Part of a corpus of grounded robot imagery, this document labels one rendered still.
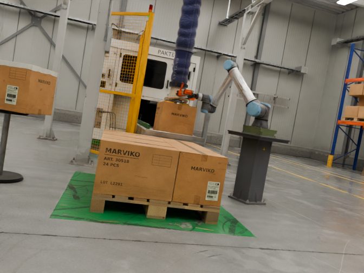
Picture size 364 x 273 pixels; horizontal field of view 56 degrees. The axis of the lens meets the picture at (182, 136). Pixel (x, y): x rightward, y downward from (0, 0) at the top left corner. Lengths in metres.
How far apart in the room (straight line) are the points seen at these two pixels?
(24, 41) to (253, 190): 10.50
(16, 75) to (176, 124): 1.76
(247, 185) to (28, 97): 2.33
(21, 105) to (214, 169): 1.64
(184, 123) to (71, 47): 9.25
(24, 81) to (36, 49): 9.83
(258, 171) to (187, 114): 1.03
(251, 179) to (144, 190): 1.50
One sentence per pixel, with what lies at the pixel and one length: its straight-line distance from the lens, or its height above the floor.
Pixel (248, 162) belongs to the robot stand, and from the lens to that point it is 3.80.
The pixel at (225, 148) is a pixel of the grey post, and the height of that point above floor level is 0.33.
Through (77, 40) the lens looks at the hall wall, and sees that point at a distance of 12.82.
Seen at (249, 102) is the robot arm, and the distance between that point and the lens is 3.70.
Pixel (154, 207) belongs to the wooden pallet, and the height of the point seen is 0.09.
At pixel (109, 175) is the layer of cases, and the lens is 2.59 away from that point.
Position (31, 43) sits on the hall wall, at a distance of 12.93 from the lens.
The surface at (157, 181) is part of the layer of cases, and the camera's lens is 2.62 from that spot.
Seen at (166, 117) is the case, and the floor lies 0.78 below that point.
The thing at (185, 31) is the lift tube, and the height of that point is 1.83.
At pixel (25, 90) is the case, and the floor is 0.81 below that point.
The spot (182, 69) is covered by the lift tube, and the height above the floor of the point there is 1.37.
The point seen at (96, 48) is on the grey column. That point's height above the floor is 1.49.
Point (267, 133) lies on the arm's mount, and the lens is 3.79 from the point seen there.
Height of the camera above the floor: 0.79
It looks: 3 degrees down
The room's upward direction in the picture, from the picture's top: 10 degrees clockwise
